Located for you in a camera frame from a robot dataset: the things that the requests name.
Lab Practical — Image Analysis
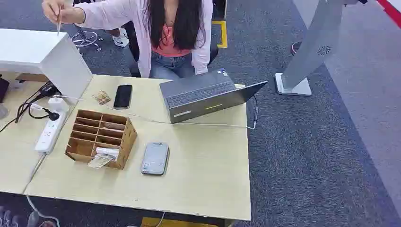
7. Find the white sneaker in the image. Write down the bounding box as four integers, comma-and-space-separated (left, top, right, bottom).
112, 28, 130, 49

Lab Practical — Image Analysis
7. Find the white power strip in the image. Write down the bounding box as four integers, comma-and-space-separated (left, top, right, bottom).
34, 111, 67, 155

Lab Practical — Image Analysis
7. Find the yellow object under desk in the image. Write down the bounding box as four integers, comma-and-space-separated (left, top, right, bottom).
140, 217, 220, 227

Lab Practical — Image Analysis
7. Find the white box cabinet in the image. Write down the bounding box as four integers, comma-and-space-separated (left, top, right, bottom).
0, 28, 93, 105

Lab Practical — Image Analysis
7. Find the white power strip cable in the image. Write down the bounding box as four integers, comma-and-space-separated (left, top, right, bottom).
26, 153, 61, 227

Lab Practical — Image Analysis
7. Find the black box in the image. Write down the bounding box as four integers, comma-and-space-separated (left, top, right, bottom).
0, 76, 10, 104

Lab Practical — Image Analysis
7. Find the thin white charging cable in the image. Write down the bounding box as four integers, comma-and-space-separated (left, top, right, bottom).
53, 94, 260, 131

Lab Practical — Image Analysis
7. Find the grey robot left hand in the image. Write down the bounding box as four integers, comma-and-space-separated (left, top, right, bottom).
0, 207, 58, 227

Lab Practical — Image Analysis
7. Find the black plug with cable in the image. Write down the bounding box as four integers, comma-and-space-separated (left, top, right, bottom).
27, 103, 61, 122

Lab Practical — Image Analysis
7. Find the grey flat device with label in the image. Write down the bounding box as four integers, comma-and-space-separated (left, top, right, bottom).
140, 142, 170, 176

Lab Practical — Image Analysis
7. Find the grey card in slot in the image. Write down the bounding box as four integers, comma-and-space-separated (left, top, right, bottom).
104, 122, 127, 131

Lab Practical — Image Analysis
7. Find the white charger plug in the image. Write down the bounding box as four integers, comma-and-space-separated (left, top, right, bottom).
48, 97, 70, 113

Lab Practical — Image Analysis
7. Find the white card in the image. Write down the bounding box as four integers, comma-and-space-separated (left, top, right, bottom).
95, 147, 120, 158

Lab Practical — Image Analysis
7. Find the wooden card sorting box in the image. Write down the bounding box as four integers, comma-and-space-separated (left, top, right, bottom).
64, 109, 139, 171

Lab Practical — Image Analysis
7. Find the chrome chair base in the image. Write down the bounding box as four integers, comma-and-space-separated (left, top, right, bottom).
70, 26, 103, 52

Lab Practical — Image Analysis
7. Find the grey metal floor stand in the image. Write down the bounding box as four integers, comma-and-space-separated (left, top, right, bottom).
274, 0, 360, 96

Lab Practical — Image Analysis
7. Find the black adapter cable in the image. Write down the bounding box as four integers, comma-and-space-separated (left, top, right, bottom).
0, 91, 48, 134

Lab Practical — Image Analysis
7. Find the black power adapter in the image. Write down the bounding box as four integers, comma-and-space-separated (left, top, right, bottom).
37, 81, 61, 98

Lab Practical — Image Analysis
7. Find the person's hand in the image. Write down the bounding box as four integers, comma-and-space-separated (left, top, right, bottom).
41, 0, 86, 26

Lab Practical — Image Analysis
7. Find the black smartphone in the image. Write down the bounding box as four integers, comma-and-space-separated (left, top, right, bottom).
113, 84, 133, 110

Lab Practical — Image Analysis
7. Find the person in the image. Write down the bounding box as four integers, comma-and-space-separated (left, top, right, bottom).
41, 0, 214, 80

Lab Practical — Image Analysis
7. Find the grey laptop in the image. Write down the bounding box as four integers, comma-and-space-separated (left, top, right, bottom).
159, 68, 269, 125

